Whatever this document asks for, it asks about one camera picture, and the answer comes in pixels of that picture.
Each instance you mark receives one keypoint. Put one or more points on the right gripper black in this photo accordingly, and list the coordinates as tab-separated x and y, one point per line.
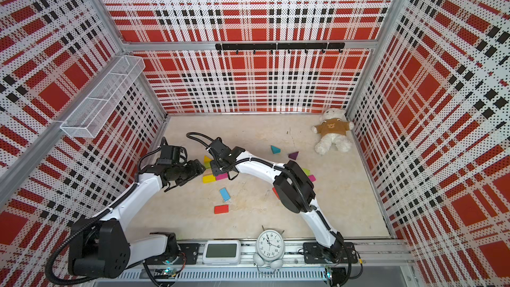
216	172

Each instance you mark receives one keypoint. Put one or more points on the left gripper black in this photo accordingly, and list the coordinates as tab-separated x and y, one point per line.
195	169

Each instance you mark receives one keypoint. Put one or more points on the yellow rectangular block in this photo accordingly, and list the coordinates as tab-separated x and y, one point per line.
209	179

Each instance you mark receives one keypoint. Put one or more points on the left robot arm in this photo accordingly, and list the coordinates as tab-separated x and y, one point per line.
98	248

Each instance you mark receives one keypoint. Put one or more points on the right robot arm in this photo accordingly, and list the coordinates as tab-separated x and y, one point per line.
293	186

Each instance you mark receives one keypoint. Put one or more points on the blue rectangular block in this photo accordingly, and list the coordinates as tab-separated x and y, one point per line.
224	194

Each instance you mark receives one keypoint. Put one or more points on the red block bottom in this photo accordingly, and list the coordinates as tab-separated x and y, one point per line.
221	209

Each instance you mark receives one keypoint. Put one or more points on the red block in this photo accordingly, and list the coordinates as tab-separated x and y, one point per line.
221	209
275	192

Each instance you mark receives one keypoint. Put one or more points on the teal triangle block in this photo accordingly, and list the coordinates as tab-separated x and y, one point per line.
275	150

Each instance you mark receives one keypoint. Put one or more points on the red block right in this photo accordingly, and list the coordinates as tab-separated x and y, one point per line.
275	192

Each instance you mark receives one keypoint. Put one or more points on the purple triangle block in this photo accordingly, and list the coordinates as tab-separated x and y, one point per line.
293	155

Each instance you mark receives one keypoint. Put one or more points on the white digital display device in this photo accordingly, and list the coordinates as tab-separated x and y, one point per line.
222	252

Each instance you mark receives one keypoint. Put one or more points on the white analog alarm clock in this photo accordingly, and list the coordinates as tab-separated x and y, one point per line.
270	250

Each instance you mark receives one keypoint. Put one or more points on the white teddy bear brown shirt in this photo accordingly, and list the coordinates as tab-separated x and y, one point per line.
333	128

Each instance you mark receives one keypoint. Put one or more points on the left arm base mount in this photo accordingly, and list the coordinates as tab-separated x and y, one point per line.
183	253

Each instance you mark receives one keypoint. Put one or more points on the white wire mesh basket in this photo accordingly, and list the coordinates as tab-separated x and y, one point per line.
90	116

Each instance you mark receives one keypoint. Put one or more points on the black hook rail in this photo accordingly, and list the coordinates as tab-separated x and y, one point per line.
279	46

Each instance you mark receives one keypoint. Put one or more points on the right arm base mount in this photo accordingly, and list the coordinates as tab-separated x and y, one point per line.
345	253

